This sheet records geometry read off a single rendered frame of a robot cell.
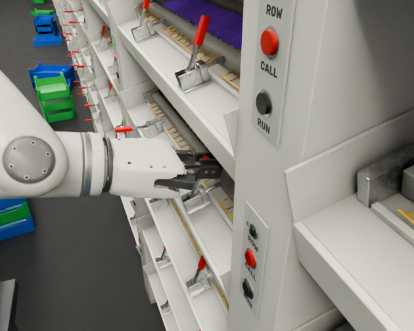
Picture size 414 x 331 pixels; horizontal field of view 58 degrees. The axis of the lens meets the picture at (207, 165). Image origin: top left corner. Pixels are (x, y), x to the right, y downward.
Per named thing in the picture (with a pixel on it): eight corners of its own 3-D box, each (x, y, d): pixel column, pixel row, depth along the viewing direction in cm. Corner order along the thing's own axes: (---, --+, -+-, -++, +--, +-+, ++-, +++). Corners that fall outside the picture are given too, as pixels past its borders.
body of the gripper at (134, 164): (89, 169, 55) (161, 169, 60) (99, 210, 47) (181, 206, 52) (93, 123, 52) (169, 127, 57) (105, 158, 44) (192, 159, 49)
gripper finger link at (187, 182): (132, 176, 50) (154, 163, 55) (183, 198, 48) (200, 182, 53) (133, 169, 50) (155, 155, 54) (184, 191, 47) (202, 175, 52)
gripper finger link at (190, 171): (177, 176, 55) (217, 176, 58) (184, 188, 52) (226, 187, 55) (181, 157, 53) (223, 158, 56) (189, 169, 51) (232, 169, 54)
